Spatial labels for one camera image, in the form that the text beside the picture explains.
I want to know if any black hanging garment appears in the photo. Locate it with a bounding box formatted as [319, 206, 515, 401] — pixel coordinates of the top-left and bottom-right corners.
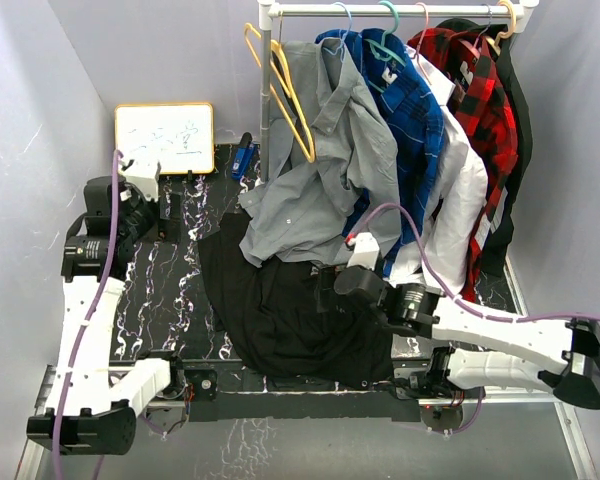
[440, 19, 533, 275]

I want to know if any teal plastic hanger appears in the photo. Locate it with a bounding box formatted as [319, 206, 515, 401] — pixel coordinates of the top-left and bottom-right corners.
[360, 1, 411, 97]

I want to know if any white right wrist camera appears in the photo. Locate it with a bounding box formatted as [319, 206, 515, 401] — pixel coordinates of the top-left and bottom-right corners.
[345, 232, 380, 270]

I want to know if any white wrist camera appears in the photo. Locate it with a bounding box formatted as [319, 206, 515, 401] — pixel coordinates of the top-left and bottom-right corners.
[345, 232, 380, 270]
[118, 156, 161, 202]

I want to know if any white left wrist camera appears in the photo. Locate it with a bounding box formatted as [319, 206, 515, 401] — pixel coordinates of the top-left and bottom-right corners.
[118, 156, 161, 202]

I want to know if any black shirt on table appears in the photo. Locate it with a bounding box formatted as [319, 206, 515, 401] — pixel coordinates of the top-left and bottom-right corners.
[198, 213, 393, 388]

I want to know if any metal clothes rack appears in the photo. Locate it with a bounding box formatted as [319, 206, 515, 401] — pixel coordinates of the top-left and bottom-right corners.
[244, 1, 539, 181]

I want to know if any grey shirt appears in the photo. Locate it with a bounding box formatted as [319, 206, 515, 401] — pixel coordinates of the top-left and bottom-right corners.
[239, 38, 399, 266]

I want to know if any yellow plastic hanger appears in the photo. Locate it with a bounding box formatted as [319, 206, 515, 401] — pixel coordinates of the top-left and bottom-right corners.
[269, 40, 316, 163]

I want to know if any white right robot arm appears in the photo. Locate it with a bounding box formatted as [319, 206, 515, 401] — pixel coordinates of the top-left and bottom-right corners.
[316, 266, 600, 410]

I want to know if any aluminium frame rail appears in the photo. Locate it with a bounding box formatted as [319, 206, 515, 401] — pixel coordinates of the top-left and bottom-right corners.
[14, 259, 599, 480]

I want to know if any light blue wire hanger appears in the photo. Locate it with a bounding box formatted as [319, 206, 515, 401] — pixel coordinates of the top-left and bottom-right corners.
[324, 1, 355, 56]

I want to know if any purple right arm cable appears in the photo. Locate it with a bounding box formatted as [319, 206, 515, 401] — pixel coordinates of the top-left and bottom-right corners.
[347, 202, 600, 436]

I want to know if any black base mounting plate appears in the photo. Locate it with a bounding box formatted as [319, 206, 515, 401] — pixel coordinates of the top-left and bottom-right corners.
[183, 359, 447, 422]

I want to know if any blue plaid shirt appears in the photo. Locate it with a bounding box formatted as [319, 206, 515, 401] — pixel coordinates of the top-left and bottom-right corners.
[311, 28, 444, 277]

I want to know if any blue stapler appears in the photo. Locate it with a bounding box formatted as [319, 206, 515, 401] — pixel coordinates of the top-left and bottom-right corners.
[231, 132, 257, 180]

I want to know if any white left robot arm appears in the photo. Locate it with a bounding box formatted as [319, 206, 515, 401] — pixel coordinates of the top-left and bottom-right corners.
[26, 174, 187, 455]

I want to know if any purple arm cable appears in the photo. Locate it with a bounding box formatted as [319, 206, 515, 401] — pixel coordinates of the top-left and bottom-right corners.
[347, 202, 600, 436]
[52, 149, 131, 480]

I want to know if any beige wooden hanger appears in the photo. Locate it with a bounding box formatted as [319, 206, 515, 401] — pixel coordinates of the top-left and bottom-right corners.
[482, 0, 517, 55]

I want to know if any white shirt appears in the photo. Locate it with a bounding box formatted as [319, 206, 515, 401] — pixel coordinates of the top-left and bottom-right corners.
[406, 46, 488, 294]

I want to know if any red black plaid shirt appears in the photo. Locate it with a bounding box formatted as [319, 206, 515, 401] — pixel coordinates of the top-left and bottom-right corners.
[408, 27, 518, 301]

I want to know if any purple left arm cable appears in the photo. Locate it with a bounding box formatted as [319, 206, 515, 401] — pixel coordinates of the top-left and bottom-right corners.
[52, 149, 131, 480]

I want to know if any yellow framed whiteboard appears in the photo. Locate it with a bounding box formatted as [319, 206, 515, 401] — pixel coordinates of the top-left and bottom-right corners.
[114, 102, 215, 175]

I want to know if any pink hanger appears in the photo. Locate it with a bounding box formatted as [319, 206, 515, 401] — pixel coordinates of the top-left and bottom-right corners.
[414, 1, 431, 85]

